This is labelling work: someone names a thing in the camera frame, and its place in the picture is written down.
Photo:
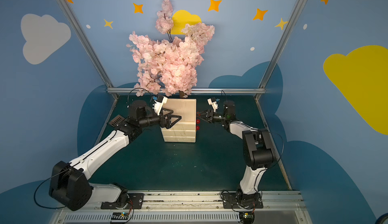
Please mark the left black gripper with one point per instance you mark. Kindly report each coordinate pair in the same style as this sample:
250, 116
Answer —
164, 119

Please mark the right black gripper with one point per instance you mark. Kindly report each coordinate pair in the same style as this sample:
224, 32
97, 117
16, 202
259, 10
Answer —
209, 116

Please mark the white three-drawer cabinet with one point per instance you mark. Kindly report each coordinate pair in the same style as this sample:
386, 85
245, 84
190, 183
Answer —
185, 130

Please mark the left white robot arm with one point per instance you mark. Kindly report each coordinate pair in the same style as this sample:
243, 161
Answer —
69, 183

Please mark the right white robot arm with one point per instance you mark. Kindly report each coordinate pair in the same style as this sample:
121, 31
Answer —
255, 148

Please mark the pink cherry blossom tree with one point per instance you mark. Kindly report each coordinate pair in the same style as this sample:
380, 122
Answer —
169, 66

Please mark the green circuit board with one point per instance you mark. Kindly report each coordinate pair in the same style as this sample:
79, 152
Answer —
119, 217

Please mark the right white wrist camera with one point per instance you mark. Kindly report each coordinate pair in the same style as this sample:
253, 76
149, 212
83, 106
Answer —
213, 102

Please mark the rear aluminium frame bar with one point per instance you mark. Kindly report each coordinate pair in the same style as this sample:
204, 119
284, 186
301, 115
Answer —
228, 91

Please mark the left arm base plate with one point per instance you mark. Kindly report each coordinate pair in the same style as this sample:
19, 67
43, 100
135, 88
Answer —
125, 202

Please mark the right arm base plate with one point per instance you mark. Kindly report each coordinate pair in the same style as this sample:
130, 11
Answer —
241, 201

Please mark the aluminium mounting rail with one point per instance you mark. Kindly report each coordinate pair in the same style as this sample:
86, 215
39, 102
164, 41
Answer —
169, 207

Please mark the left aluminium frame post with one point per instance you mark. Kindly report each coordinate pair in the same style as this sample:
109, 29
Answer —
81, 34

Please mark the aluminium frame post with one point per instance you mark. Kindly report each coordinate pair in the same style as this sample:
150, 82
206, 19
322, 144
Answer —
81, 34
293, 18

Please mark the right aluminium frame post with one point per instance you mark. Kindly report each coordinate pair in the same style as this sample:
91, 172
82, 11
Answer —
293, 18

